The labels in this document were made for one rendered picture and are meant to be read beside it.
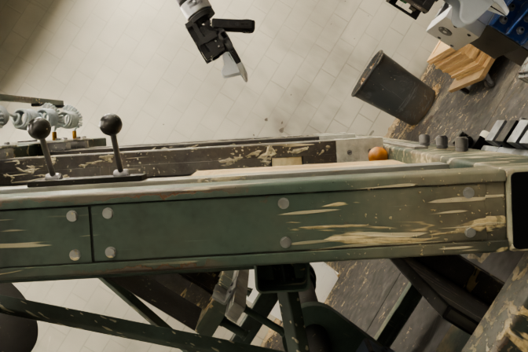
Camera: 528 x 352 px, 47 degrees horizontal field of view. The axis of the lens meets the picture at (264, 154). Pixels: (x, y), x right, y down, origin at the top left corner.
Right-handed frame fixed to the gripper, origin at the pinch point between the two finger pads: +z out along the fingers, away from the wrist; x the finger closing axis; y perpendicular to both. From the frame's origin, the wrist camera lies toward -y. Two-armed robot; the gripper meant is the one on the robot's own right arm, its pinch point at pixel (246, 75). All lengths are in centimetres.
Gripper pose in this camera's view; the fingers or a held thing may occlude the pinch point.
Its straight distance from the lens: 161.1
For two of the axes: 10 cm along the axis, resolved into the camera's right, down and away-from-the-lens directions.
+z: 5.1, 8.6, -0.1
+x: 0.6, -0.5, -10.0
